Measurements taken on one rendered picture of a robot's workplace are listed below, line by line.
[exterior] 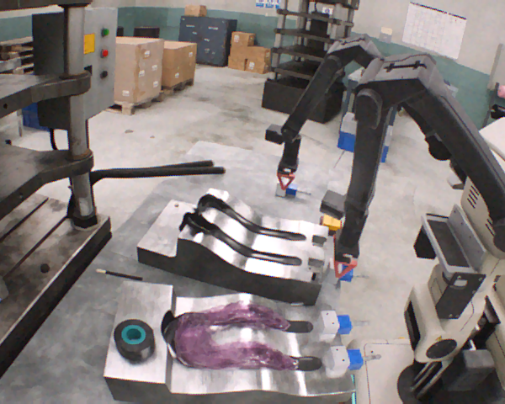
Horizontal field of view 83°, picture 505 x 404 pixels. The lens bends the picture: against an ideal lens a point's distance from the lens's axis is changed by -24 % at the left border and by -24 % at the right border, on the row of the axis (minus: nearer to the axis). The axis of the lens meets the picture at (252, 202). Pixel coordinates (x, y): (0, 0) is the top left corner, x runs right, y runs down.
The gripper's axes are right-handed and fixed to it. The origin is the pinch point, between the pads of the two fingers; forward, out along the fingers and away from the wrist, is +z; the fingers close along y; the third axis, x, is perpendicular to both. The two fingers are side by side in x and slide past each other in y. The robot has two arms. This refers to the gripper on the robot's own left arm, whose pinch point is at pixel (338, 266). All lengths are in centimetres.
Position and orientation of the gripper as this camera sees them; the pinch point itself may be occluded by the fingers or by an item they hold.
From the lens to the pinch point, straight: 104.8
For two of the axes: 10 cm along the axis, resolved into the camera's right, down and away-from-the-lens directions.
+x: 9.8, 2.1, -0.7
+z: -1.4, 8.4, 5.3
